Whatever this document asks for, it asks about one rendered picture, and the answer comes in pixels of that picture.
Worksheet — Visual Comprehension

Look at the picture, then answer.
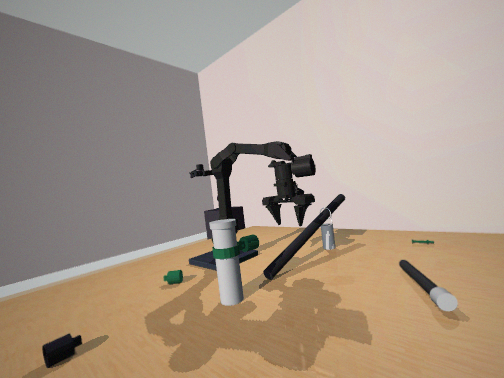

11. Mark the small green cylinder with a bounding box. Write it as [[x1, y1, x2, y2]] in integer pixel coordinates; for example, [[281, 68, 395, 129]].
[[163, 270, 183, 285]]

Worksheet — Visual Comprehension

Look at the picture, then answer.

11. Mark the dark green cup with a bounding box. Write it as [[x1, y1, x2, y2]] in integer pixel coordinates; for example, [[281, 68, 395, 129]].
[[212, 235, 259, 259]]

